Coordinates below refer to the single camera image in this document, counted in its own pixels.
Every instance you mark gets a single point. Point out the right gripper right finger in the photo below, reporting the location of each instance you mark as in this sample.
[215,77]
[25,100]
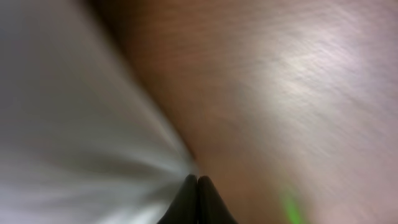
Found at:
[212,209]

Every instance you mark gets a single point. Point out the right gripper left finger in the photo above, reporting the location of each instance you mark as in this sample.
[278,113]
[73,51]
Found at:
[183,209]

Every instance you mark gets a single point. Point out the white t-shirt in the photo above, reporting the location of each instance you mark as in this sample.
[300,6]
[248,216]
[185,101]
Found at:
[81,142]

